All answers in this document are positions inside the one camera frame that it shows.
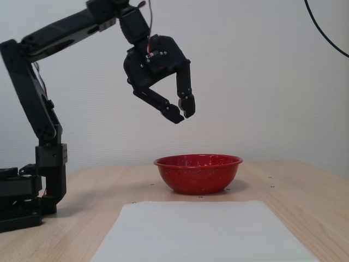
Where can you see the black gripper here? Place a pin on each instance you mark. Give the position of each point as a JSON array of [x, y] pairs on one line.
[[163, 72]]

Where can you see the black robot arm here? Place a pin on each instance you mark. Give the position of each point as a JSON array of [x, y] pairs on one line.
[[68, 27]]

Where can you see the red speckled bowl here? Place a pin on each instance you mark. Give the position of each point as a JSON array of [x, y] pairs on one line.
[[196, 177]]

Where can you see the white paper sheet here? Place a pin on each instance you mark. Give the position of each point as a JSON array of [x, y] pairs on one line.
[[204, 234]]

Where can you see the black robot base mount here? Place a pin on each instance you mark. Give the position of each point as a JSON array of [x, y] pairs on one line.
[[19, 188]]

